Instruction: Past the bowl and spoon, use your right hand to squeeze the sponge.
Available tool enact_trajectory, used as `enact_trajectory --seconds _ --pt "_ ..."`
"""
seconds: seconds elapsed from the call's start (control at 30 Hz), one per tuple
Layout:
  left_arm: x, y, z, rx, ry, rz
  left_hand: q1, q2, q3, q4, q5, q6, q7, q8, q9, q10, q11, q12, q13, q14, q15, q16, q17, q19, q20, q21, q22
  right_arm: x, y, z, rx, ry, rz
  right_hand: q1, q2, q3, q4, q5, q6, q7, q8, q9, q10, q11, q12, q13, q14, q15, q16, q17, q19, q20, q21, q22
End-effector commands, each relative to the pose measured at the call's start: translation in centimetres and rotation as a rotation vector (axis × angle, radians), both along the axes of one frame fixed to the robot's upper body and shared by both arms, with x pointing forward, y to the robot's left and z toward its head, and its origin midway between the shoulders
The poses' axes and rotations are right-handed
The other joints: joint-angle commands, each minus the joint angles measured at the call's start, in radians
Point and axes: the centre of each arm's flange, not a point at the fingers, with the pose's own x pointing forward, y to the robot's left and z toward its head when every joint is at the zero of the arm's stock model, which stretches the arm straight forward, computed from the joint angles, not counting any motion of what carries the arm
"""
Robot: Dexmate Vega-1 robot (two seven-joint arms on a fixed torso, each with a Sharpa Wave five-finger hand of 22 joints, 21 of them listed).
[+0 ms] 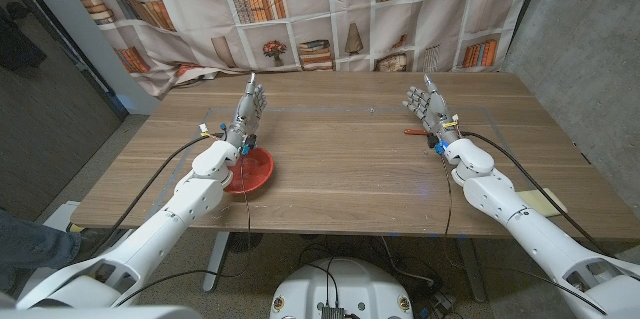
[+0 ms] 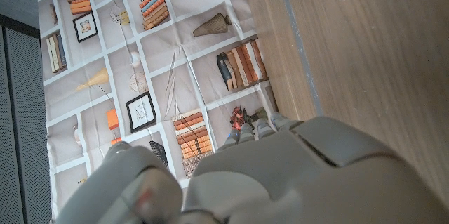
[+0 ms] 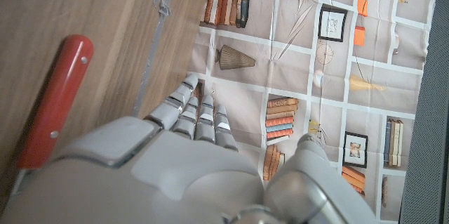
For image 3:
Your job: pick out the grey tape outline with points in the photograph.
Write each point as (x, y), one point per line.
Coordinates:
(154, 41)

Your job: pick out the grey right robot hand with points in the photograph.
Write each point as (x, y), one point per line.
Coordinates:
(182, 178)

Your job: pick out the printed bookshelf backdrop cloth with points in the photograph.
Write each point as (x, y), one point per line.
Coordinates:
(298, 66)

